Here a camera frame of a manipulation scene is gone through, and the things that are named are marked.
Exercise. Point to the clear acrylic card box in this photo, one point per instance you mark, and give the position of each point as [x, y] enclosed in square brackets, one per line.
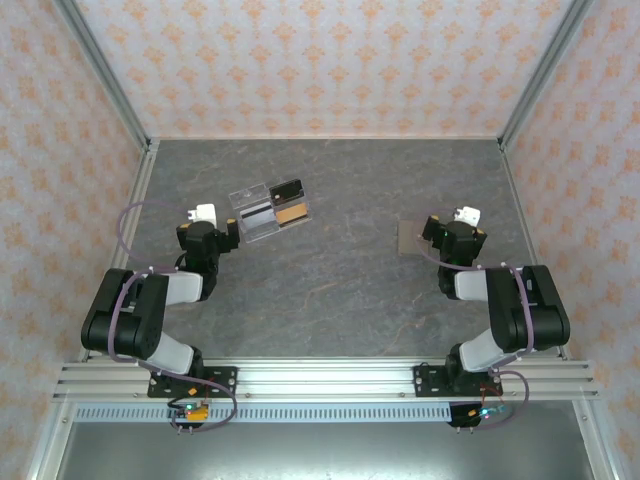
[247, 195]

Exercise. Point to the black VIP card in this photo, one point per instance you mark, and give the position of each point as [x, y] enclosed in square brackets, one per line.
[287, 191]

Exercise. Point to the black mounting plate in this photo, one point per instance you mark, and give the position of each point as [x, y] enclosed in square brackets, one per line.
[429, 381]
[222, 378]

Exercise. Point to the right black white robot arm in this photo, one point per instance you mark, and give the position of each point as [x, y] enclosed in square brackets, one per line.
[520, 310]

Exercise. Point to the aluminium corner post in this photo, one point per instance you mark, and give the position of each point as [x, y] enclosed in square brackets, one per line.
[542, 75]
[107, 75]

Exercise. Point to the gold VIP card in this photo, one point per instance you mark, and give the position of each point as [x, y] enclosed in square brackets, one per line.
[292, 215]

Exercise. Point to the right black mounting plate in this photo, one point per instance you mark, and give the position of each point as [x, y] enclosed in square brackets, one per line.
[429, 381]

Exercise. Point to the white card with black stripe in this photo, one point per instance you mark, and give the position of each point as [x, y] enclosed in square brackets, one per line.
[257, 218]

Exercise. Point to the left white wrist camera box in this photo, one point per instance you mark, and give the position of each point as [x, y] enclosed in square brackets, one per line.
[205, 214]

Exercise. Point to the grey metal sheet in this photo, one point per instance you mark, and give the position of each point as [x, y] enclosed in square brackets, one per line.
[320, 455]

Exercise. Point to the aluminium frame leg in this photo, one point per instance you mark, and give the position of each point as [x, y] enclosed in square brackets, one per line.
[595, 445]
[47, 445]

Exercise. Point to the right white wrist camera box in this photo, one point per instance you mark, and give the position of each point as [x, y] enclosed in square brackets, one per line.
[469, 216]

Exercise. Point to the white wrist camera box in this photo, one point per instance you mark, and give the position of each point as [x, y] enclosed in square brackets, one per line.
[205, 214]
[469, 216]

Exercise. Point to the aluminium side rail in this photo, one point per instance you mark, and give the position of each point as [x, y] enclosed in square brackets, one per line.
[517, 200]
[142, 185]

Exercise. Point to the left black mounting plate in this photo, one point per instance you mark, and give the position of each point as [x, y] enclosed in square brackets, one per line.
[222, 378]

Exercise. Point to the small controller board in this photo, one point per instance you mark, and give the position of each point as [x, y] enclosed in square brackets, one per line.
[487, 412]
[189, 411]

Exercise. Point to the wide aluminium base rail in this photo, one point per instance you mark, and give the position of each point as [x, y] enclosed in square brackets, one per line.
[325, 377]

